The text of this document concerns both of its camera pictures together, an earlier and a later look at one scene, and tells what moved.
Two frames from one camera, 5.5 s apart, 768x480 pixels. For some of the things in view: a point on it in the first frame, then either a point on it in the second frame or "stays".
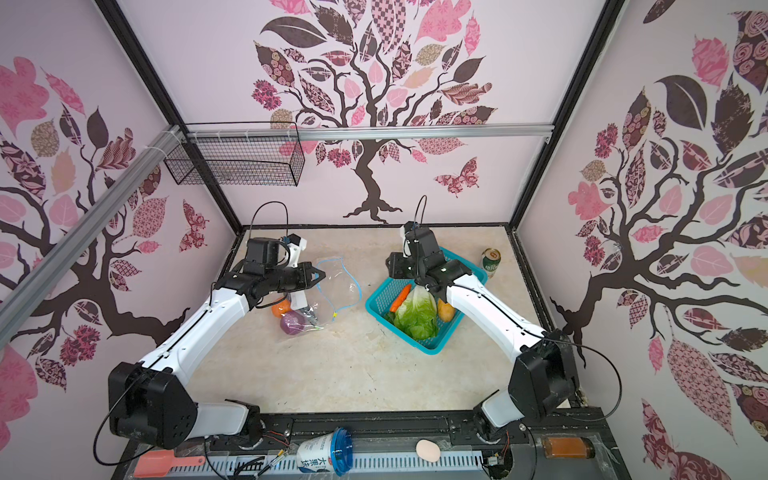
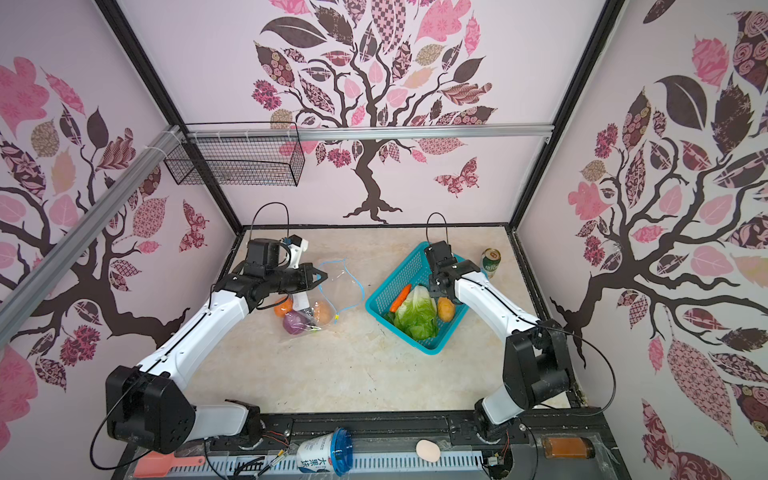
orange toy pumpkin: x=281 y=308 stays
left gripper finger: x=308 y=269 stays
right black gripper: x=398 y=267 to x=433 y=289
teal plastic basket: x=387 y=297 stays
